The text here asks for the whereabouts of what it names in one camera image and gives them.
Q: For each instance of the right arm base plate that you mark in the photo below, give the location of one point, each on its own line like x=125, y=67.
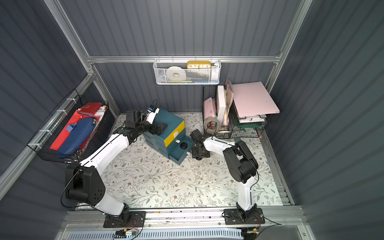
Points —
x=236, y=217

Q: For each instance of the yellow clock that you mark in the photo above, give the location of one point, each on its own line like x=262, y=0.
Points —
x=199, y=64

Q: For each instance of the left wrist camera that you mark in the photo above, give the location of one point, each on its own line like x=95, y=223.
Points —
x=151, y=113

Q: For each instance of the white wire wall basket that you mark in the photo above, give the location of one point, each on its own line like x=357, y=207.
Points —
x=194, y=76

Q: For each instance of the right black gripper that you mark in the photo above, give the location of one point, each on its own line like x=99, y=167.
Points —
x=199, y=151

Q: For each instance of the white tape roll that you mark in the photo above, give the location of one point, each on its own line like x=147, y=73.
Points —
x=175, y=73

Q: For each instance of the pink pouch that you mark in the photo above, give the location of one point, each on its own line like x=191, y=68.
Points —
x=210, y=109

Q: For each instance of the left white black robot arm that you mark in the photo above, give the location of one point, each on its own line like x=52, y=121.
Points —
x=84, y=182

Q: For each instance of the white design book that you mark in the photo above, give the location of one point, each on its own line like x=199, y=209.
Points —
x=221, y=102

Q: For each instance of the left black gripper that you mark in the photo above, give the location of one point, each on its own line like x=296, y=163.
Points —
x=160, y=129

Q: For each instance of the red folder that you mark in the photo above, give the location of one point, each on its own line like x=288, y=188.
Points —
x=91, y=109

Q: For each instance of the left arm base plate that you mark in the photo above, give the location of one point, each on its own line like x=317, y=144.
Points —
x=128, y=219

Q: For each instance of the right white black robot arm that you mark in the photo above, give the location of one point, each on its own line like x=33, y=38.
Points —
x=241, y=163

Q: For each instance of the clear packing tape roll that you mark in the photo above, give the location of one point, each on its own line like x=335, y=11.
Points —
x=212, y=125

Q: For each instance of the teal bottom drawer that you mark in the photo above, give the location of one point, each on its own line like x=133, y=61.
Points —
x=177, y=155

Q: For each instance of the teal drawer cabinet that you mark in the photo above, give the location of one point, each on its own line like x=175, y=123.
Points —
x=157, y=141

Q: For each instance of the black wire desk organizer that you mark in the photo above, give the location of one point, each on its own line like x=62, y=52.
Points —
x=234, y=129

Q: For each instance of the blue zip pouch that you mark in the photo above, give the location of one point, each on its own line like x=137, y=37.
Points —
x=79, y=133

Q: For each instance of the yellow top drawer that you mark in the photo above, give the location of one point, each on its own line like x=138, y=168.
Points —
x=176, y=131

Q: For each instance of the black wire side basket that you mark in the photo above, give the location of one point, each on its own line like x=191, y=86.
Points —
x=41, y=142

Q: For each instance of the pink foam board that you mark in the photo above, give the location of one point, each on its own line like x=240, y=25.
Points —
x=253, y=99

